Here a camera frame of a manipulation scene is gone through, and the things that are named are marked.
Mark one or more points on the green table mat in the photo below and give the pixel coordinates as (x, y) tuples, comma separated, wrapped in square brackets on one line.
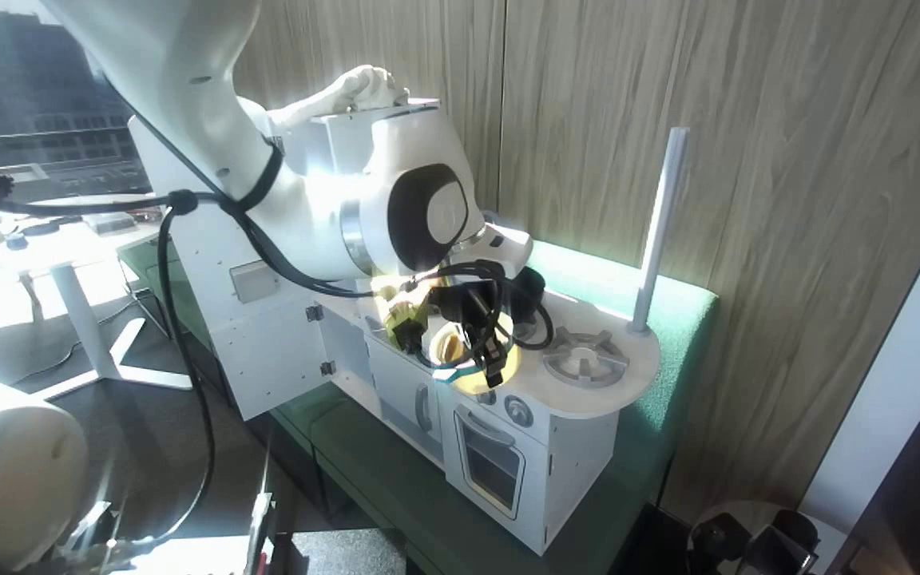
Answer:
[(551, 473)]

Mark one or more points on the white toy kitchen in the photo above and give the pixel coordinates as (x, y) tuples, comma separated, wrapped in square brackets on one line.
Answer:
[(279, 339)]

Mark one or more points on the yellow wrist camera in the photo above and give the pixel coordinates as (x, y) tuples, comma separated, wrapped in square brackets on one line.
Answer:
[(399, 302)]

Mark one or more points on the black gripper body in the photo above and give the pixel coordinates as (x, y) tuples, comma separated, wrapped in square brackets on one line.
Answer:
[(497, 313)]

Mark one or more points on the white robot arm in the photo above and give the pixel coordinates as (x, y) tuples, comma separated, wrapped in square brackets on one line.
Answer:
[(402, 210)]

